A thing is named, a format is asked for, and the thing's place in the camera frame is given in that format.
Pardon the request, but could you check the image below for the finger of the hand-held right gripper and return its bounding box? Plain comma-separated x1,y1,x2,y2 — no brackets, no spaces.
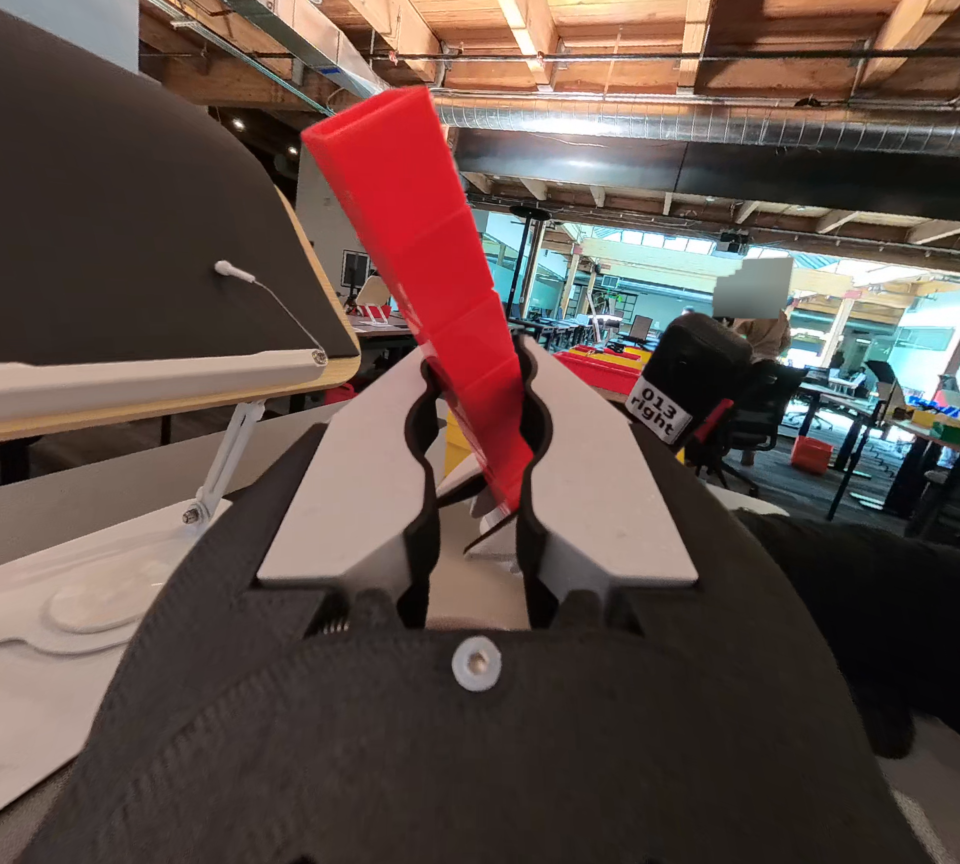
436,455,496,509
463,507,524,575

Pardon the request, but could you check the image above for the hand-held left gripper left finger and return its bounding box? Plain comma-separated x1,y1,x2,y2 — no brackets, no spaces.
256,345,451,629

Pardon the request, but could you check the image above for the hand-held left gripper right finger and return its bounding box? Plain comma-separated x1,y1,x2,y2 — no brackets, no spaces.
516,337,700,629

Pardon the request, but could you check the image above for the red linked cube strip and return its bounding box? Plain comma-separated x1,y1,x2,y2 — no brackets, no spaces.
300,86,535,514

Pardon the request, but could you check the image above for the black office chair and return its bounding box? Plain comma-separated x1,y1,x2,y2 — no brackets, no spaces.
686,357,807,498

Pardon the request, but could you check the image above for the row of red yellow bins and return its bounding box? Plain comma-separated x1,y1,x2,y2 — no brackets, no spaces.
555,342,654,396

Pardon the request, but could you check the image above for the background work table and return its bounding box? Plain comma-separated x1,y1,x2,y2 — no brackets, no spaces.
348,315,436,355
825,384,960,528

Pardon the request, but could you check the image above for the black pole stand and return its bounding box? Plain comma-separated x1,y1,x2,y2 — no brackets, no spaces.
510,204,552,321

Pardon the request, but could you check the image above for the background book stand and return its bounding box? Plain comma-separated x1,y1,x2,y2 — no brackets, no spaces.
354,275,393,325

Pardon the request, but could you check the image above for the black ceiling pipe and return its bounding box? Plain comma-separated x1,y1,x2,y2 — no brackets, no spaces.
390,48,960,68

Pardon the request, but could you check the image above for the long spiral ceiling duct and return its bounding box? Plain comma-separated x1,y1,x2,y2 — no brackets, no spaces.
433,91,960,158

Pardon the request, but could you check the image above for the long silver duct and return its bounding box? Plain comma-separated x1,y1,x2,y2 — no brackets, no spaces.
165,0,391,102

